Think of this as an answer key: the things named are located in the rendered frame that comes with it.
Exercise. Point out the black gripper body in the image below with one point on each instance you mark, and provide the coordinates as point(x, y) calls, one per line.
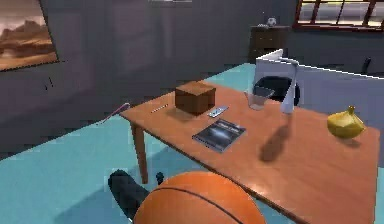
point(126, 191)

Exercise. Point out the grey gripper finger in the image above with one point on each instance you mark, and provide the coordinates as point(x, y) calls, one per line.
point(160, 177)

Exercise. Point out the orange basketball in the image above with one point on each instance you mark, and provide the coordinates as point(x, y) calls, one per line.
point(196, 206)

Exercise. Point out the black office chair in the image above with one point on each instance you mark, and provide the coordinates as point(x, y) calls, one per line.
point(280, 85)

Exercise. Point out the white pencil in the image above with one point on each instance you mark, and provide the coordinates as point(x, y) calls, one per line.
point(159, 108)

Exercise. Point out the dark grey book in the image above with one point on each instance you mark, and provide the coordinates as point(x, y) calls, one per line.
point(219, 134)

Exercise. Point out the pink baseball bat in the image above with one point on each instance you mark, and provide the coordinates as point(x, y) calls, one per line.
point(116, 112)

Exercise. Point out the brown cardboard box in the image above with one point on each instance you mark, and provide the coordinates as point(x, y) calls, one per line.
point(195, 97)

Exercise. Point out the grey remote control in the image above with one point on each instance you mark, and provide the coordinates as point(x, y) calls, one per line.
point(218, 111)

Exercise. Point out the clear glass bowl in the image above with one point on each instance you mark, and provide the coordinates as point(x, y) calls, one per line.
point(258, 99)

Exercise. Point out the brown wooden table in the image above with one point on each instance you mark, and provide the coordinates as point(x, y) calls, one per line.
point(300, 166)

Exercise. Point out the white desk lamp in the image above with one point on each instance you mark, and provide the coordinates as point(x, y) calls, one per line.
point(288, 100)

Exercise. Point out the dark brown chest of drawers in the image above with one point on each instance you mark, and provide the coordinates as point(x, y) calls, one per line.
point(268, 41)

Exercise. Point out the framed desert landscape picture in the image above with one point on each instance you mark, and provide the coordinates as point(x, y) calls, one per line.
point(23, 36)

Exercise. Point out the white soccer ball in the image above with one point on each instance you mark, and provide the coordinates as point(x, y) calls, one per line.
point(272, 22)

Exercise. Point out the white low partition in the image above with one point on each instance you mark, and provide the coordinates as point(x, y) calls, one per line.
point(336, 91)

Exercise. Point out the red-framed window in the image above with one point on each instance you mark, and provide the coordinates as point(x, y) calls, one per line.
point(340, 15)

